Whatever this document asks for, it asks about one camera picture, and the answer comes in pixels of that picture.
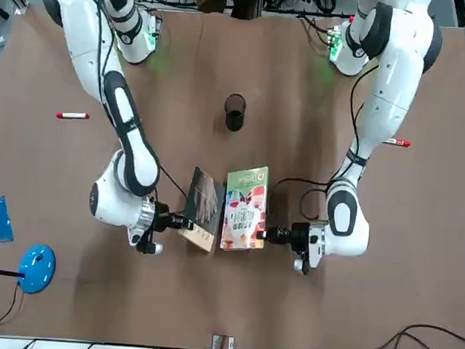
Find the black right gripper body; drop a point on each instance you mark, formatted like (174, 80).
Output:
(161, 217)

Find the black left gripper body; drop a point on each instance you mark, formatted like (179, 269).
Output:
(301, 239)

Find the dark book with hand cover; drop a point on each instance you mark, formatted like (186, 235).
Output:
(204, 204)

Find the green colourful juice book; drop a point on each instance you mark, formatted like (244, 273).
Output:
(246, 207)

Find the red whiteboard marker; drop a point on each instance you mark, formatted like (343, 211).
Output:
(73, 115)
(398, 142)

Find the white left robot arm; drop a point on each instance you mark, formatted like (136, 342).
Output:
(395, 74)

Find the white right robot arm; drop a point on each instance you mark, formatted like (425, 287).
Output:
(90, 40)

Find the black mesh pen holder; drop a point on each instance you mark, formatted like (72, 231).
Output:
(235, 116)

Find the blue desk lamp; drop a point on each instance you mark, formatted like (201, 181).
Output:
(36, 264)

